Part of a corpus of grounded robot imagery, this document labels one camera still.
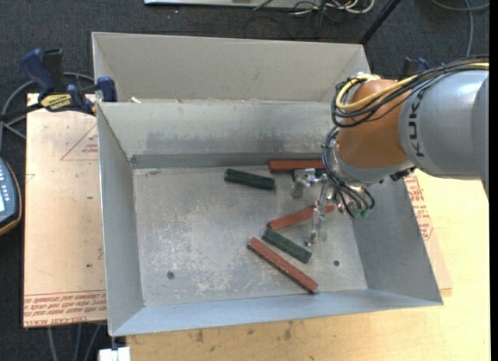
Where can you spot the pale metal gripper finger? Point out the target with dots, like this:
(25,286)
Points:
(313,231)
(323,231)

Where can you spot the red-brown flat block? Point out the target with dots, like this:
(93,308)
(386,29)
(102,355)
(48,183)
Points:
(290,219)
(282,264)
(292,165)

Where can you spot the dark green flat block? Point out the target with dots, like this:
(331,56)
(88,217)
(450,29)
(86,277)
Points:
(287,245)
(249,179)

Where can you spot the grey metal bin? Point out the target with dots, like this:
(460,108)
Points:
(218,235)

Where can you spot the brown cardboard board red print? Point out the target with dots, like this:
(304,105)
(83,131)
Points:
(62,204)

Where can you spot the black cylinder on white bracket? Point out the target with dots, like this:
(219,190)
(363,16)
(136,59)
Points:
(401,174)

